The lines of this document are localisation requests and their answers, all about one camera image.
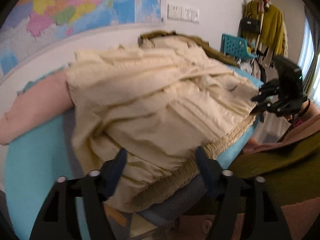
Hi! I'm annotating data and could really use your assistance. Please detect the cream yellow garment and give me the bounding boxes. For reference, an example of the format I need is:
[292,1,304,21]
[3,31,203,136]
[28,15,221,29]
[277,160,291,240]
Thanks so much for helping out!
[66,36,258,213]

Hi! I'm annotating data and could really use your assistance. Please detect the person's right hand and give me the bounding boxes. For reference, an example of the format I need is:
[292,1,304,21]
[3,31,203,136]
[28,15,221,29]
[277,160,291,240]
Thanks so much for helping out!
[285,99,319,123]

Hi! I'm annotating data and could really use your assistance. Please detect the olive green coat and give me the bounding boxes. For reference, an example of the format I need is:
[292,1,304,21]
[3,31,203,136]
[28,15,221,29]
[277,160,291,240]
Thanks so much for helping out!
[224,112,320,240]

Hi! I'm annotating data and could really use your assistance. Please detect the mustard yellow hanging cardigan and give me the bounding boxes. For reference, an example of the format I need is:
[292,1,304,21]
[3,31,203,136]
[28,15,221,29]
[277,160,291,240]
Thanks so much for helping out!
[242,0,287,57]

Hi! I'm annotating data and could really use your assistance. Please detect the teal grey patterned bedsheet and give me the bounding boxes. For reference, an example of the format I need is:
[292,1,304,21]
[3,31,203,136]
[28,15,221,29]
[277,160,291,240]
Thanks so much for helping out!
[4,63,264,240]

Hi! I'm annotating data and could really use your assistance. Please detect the teal plastic upper basket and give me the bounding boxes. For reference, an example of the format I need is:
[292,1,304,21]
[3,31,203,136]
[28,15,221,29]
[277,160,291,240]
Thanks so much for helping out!
[220,34,257,61]

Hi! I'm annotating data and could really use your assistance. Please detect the black small handbag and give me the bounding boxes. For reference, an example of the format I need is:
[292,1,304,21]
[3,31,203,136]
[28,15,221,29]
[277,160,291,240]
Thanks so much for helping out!
[240,17,261,34]

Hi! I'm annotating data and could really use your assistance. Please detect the olive brown garment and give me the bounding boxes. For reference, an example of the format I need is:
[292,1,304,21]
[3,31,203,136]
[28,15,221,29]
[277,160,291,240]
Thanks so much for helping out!
[138,30,238,67]

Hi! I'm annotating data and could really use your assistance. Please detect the pink folded garment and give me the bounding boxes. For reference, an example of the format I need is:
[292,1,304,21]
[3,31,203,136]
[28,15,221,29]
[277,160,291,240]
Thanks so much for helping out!
[1,70,74,145]

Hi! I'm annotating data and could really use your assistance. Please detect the white wall switch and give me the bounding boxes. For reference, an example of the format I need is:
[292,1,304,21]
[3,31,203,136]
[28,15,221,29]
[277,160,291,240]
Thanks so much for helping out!
[191,10,200,23]

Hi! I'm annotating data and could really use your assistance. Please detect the white wall socket middle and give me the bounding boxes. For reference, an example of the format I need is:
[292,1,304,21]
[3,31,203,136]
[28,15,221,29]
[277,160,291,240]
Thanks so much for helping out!
[181,7,192,22]

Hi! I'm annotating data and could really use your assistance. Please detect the white wall socket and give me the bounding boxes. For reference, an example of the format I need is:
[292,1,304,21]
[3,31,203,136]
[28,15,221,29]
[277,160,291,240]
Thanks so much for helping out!
[181,7,192,22]
[168,4,182,20]

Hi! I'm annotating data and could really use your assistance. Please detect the white wall socket left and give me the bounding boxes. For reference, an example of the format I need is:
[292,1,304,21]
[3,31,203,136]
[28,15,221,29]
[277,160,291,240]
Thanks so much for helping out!
[168,4,182,20]

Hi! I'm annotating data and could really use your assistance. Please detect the colourful wall map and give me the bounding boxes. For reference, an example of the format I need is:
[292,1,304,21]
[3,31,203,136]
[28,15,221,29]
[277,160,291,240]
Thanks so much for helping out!
[1,0,161,76]

